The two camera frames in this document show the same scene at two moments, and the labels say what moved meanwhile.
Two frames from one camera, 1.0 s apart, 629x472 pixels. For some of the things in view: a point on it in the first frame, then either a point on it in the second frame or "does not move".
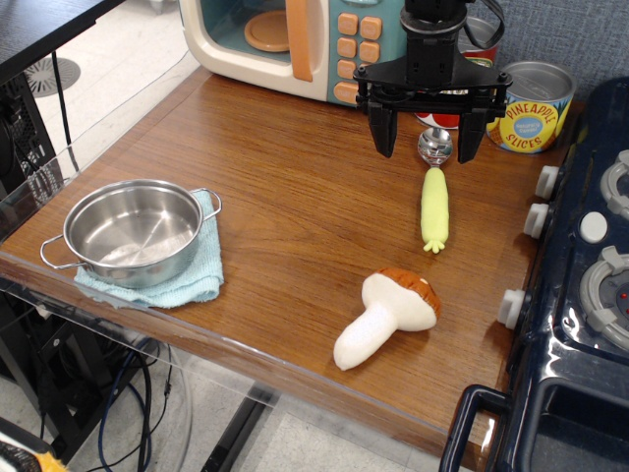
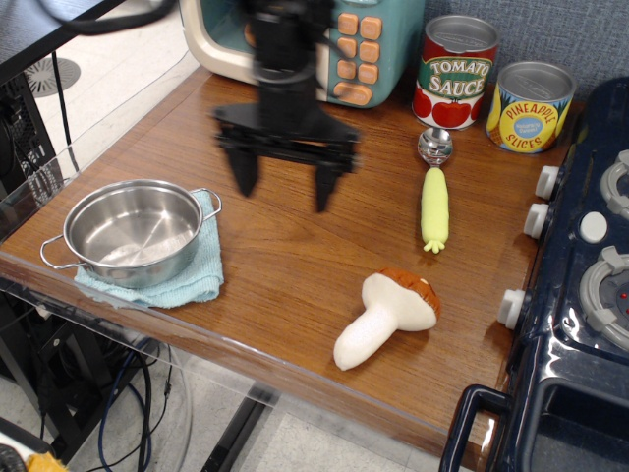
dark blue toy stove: x=567 y=406 does not move
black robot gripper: x=431 y=77 to x=286 y=122
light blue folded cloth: x=197 y=289 does not move
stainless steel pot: x=132 y=233 does not move
